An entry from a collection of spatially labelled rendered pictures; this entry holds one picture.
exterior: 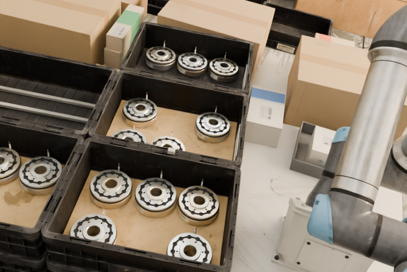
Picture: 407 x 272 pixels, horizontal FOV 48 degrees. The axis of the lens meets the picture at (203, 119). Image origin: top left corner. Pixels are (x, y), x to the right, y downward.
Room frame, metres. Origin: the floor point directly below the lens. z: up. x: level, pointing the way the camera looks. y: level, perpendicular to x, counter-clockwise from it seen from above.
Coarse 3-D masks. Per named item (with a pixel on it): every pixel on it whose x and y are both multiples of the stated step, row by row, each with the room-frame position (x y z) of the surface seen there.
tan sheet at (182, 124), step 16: (160, 112) 1.05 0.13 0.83; (176, 112) 1.07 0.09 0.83; (112, 128) 0.95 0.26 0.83; (128, 128) 0.96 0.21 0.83; (144, 128) 0.97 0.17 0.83; (160, 128) 0.98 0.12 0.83; (176, 128) 0.99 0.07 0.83; (192, 128) 1.01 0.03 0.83; (192, 144) 0.94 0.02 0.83; (208, 144) 0.95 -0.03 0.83; (224, 144) 0.96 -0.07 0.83
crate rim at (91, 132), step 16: (160, 80) 1.08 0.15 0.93; (176, 80) 1.10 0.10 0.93; (240, 96) 1.08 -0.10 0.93; (96, 128) 0.84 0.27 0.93; (240, 128) 0.93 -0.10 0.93; (128, 144) 0.80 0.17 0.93; (144, 144) 0.81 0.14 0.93; (240, 144) 0.89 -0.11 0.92; (208, 160) 0.80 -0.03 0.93; (224, 160) 0.81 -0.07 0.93; (240, 160) 0.82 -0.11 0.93
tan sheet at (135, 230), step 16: (176, 192) 0.76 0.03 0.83; (80, 208) 0.65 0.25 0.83; (96, 208) 0.66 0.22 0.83; (128, 208) 0.68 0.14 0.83; (176, 208) 0.71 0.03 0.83; (224, 208) 0.73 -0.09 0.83; (128, 224) 0.64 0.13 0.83; (144, 224) 0.64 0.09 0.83; (160, 224) 0.65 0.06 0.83; (176, 224) 0.66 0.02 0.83; (208, 224) 0.68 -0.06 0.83; (224, 224) 0.69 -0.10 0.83; (128, 240) 0.59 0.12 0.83; (144, 240) 0.60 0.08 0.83; (160, 240) 0.61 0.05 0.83; (208, 240) 0.63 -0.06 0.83
